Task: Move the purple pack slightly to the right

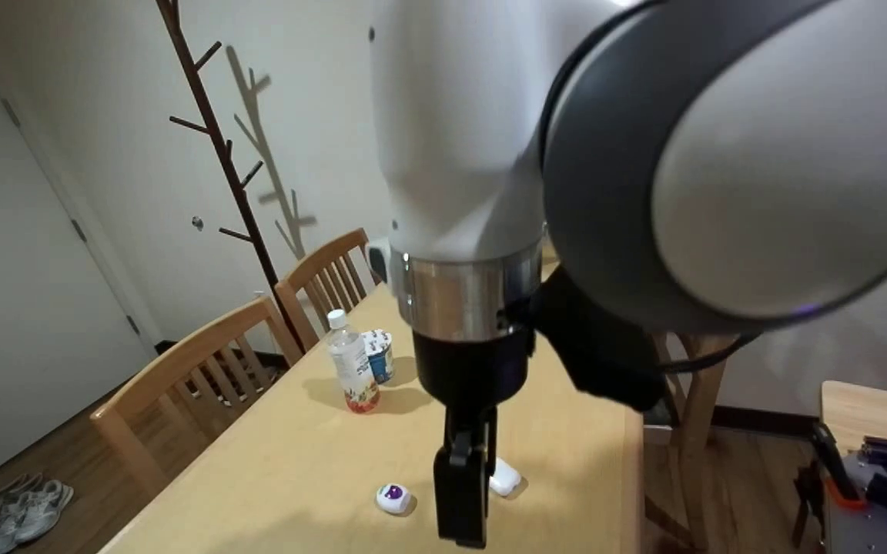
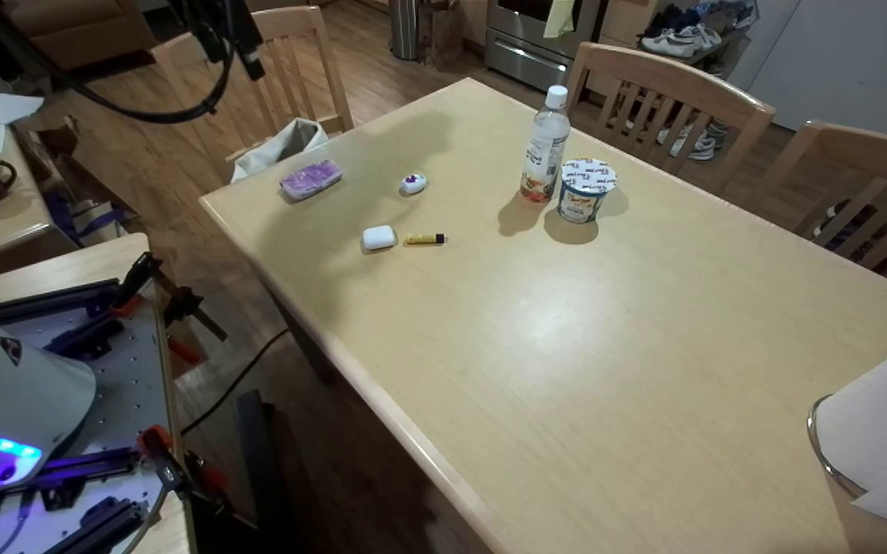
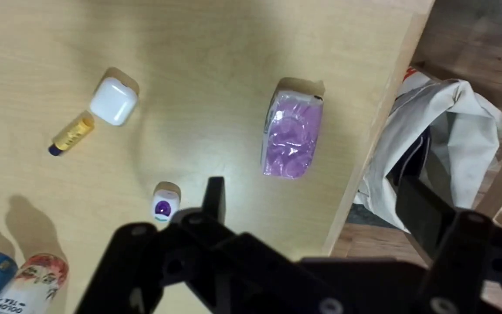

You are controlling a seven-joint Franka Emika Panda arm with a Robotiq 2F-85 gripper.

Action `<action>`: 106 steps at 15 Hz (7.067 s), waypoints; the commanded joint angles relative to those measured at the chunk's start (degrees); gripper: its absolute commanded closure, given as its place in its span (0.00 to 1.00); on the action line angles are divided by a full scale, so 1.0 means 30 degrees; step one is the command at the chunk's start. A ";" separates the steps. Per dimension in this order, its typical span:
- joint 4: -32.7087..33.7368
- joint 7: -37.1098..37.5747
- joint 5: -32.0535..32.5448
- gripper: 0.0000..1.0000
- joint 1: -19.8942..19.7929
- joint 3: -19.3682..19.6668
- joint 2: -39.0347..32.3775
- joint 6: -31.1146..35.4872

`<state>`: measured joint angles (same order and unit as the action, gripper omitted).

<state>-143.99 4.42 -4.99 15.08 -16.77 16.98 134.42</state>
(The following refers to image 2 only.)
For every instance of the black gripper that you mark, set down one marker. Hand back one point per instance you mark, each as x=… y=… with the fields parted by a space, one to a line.
x=212 y=26

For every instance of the purple pack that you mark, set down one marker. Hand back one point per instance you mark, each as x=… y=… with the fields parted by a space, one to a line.
x=312 y=181

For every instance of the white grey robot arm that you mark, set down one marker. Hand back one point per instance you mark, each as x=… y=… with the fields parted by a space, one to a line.
x=7 y=400

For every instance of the wooden slatted chair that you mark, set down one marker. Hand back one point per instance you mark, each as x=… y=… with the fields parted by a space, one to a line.
x=670 y=86
x=863 y=175
x=291 y=58

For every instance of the white bag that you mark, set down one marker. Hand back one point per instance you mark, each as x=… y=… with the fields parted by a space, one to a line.
x=283 y=145

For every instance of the brown cardboard box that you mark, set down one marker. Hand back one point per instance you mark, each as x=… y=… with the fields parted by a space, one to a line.
x=78 y=28

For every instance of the steel trash can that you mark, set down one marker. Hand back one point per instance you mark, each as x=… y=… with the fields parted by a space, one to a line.
x=408 y=26

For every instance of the white round case purple dot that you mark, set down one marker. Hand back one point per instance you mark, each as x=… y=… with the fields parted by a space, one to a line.
x=415 y=184

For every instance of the white earbud case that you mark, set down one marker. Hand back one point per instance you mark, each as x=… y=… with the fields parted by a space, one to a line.
x=376 y=237

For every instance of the black orange clamp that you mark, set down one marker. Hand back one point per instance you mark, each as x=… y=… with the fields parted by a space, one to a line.
x=184 y=466
x=171 y=296

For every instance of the yellow black lighter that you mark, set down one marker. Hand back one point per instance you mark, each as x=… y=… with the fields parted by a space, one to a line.
x=423 y=241

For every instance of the wooden side table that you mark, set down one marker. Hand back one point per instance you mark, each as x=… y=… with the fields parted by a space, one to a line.
x=7 y=219

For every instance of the stainless steel oven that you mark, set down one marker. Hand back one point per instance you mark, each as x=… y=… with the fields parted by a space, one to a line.
x=538 y=46

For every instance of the black metal bar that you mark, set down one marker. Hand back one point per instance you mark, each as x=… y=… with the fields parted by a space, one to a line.
x=52 y=310

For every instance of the clear plastic bottle red label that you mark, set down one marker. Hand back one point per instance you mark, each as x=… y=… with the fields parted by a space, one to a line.
x=547 y=143

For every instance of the yellow towel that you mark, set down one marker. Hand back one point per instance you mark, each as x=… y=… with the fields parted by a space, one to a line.
x=558 y=17

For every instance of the grey robot mounting plate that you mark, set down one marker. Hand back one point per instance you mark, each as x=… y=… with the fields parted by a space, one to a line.
x=124 y=412

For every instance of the white sneaker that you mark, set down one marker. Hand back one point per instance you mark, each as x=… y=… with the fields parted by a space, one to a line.
x=700 y=38
x=663 y=42

